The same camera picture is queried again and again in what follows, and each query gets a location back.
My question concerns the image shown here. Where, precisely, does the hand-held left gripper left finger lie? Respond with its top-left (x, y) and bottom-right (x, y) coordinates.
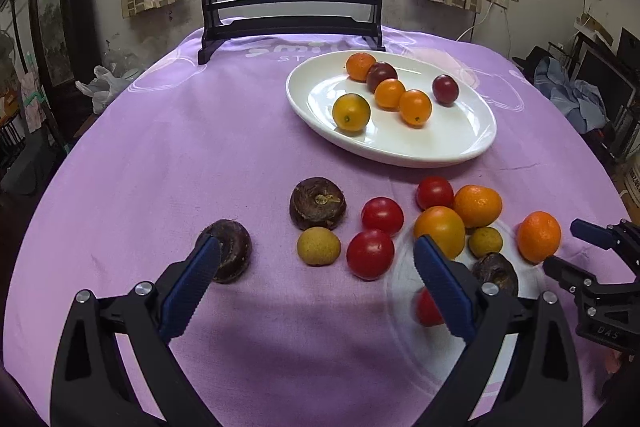
top-left (50, 236), bottom-right (223, 427)

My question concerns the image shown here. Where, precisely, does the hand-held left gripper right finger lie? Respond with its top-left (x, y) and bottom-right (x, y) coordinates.
top-left (413, 234), bottom-right (584, 427)

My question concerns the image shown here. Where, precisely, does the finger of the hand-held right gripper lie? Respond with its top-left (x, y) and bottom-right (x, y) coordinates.
top-left (542, 255), bottom-right (608, 304)
top-left (570, 218), bottom-right (640, 269)

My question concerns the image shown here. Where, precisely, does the red cherry tomato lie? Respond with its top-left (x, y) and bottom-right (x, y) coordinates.
top-left (361, 197), bottom-right (405, 237)
top-left (416, 176), bottom-right (455, 211)
top-left (415, 287), bottom-right (446, 327)
top-left (346, 229), bottom-right (395, 281)

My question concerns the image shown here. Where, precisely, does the orange kumquat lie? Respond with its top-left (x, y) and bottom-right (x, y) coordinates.
top-left (346, 52), bottom-right (377, 82)
top-left (453, 185), bottom-right (503, 229)
top-left (516, 211), bottom-right (562, 264)

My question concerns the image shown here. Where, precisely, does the brown water chestnut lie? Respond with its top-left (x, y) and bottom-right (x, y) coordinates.
top-left (196, 219), bottom-right (253, 284)
top-left (472, 252), bottom-right (520, 298)
top-left (289, 177), bottom-right (347, 231)

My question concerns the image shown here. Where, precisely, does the large orange cherry tomato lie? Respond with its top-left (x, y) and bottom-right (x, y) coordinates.
top-left (413, 206), bottom-right (466, 260)

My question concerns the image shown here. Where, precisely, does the yellow longan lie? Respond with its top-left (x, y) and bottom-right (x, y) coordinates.
top-left (297, 227), bottom-right (342, 266)
top-left (468, 227), bottom-right (503, 259)

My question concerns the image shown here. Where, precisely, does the clear glass plate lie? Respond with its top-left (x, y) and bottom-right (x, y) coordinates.
top-left (387, 217), bottom-right (526, 400)

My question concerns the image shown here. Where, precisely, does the blue cloth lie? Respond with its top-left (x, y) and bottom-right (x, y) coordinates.
top-left (534, 57), bottom-right (610, 134)

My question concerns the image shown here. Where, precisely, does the purple tablecloth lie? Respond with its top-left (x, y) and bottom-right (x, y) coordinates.
top-left (10, 19), bottom-right (637, 427)

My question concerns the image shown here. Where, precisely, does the white oval plate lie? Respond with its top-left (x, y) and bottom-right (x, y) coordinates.
top-left (285, 51), bottom-right (498, 168)

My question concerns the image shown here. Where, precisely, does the black monitor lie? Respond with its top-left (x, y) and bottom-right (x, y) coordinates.
top-left (575, 42), bottom-right (638, 128)

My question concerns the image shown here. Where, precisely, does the yellow cherry tomato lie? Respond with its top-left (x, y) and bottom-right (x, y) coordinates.
top-left (332, 93), bottom-right (372, 132)

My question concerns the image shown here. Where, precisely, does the dark purple cherry tomato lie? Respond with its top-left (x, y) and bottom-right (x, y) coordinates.
top-left (366, 62), bottom-right (399, 94)
top-left (432, 75), bottom-right (460, 105)

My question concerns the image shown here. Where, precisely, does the white plastic bag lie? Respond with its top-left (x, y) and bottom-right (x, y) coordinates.
top-left (75, 65), bottom-right (137, 114)

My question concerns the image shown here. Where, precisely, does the dark wooden cabinet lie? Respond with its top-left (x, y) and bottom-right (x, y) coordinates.
top-left (27, 0), bottom-right (103, 108)

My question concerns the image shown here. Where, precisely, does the white wall cable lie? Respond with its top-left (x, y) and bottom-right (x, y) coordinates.
top-left (456, 0), bottom-right (497, 42)

